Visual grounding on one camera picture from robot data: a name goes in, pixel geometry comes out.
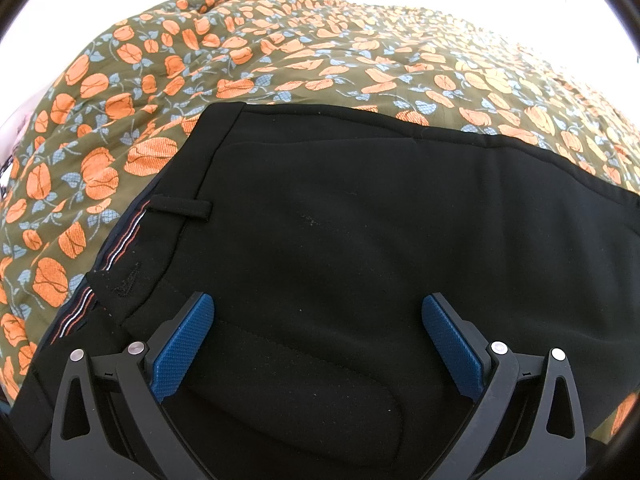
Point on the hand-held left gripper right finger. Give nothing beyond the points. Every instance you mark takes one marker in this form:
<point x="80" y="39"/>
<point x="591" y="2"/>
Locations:
<point x="452" y="347"/>

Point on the black pants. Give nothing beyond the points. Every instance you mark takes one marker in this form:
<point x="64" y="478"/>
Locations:
<point x="340" y="220"/>

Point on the orange floral green blanket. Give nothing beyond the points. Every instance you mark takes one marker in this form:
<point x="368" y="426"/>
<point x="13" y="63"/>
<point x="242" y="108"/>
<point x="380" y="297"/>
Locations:
<point x="300" y="50"/>

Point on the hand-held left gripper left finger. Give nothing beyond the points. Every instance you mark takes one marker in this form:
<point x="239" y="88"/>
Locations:
<point x="182" y="347"/>

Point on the pink cloth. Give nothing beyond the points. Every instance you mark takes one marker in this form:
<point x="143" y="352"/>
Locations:
<point x="20" y="120"/>

